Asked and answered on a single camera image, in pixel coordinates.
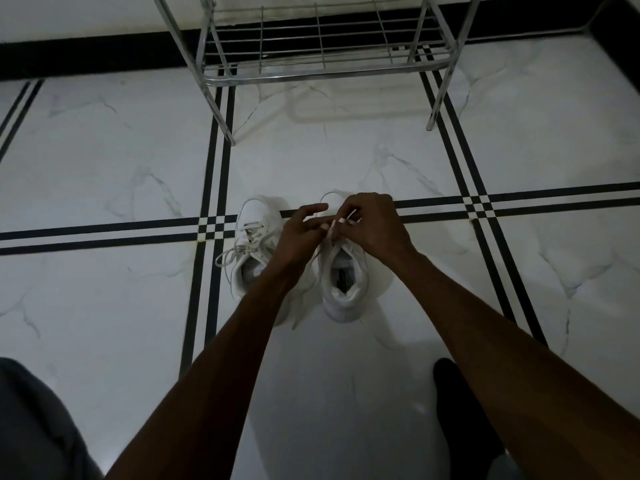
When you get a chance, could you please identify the person's left forearm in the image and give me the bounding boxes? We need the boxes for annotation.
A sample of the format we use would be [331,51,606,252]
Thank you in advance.
[104,265,321,480]

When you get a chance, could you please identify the person's grey trouser leg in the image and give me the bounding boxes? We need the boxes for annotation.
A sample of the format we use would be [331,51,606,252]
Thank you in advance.
[0,357,104,480]

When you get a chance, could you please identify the metal wire shoe rack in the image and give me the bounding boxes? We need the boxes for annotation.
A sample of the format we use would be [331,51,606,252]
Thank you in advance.
[150,0,484,146]

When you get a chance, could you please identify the person's black sock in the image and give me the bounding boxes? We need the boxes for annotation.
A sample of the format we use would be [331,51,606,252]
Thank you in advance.
[432,358,507,480]

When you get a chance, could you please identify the person's right forearm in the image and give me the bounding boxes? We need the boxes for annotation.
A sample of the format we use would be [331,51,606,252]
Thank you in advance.
[387,249,640,480]

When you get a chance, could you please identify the person's right hand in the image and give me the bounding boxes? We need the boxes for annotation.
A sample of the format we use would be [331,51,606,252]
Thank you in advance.
[330,193,419,270]

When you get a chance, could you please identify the white sneaker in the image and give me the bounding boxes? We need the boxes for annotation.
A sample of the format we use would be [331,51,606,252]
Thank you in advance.
[314,190,387,324]
[215,195,321,330]

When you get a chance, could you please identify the person's left hand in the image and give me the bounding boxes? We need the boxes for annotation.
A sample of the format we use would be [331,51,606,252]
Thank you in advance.
[269,203,331,286]

